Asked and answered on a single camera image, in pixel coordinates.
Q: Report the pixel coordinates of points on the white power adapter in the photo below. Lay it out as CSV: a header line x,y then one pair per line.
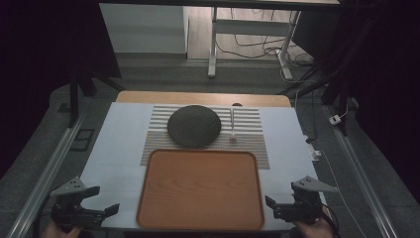
x,y
335,119

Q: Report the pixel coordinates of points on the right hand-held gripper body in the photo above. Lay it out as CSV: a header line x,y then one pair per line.
x,y
302,211

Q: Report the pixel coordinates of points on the white desk frame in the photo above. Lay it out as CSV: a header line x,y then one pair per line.
x,y
251,27

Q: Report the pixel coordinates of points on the metal floor rail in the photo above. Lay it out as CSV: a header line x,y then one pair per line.
x,y
46,175
363,175

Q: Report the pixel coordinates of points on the brown wooden tray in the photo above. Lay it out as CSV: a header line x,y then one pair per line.
x,y
199,190

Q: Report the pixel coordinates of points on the striped woven placemat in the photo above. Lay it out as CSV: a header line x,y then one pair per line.
x,y
251,152

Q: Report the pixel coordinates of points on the dark round plate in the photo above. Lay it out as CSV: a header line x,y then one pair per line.
x,y
194,126

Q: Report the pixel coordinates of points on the white cabinet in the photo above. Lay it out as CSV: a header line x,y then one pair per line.
x,y
145,28

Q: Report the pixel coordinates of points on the person's left hand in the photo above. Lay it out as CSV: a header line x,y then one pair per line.
x,y
61,233

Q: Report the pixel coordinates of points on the black floor socket frame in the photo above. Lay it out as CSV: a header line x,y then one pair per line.
x,y
82,139

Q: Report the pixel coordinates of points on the black stand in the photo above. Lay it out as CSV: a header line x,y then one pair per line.
x,y
74,95
333,82

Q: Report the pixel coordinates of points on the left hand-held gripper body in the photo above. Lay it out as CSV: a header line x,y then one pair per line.
x,y
74,214

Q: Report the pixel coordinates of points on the light wooden table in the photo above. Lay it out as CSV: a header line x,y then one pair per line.
x,y
198,98

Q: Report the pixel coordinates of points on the person's right hand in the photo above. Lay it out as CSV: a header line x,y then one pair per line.
x,y
315,230

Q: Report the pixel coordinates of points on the white slim utensil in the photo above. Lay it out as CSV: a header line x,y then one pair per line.
x,y
232,127

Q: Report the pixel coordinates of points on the white table cover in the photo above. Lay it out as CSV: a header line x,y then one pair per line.
x,y
115,142

